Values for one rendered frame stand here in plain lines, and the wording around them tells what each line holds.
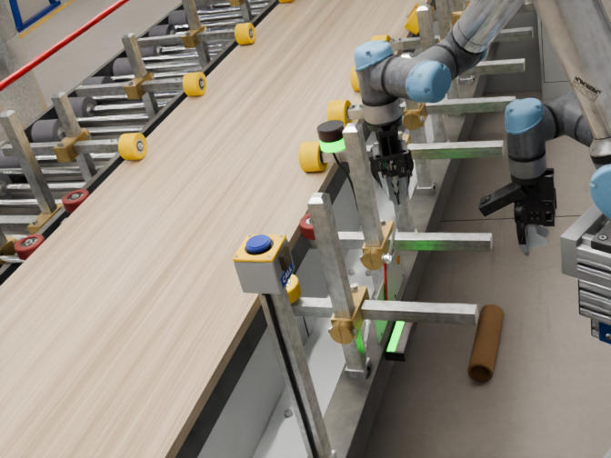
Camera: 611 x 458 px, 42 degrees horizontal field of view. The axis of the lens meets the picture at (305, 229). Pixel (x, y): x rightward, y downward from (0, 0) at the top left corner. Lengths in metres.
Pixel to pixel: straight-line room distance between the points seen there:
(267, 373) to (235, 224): 0.40
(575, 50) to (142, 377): 0.99
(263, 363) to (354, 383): 0.21
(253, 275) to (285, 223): 0.68
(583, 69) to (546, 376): 1.61
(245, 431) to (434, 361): 1.19
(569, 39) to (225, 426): 0.97
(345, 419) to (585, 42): 0.88
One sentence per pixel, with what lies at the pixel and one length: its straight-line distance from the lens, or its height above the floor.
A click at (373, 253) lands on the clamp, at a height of 0.87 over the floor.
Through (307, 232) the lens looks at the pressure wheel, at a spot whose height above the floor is 0.90.
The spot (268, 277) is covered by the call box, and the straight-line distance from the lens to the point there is 1.24.
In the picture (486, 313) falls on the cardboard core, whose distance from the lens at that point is 2.83.
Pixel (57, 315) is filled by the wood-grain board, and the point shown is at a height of 0.90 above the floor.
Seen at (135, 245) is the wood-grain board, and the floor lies 0.90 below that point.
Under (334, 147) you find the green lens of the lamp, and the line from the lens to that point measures 1.69.
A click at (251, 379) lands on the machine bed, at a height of 0.76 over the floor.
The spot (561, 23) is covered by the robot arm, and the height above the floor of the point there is 1.46.
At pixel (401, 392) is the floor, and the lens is 2.70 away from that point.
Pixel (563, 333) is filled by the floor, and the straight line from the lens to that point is 2.85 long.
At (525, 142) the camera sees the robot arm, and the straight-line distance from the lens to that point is 1.64.
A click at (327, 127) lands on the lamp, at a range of 1.70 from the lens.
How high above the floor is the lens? 1.89
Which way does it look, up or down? 32 degrees down
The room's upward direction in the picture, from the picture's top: 14 degrees counter-clockwise
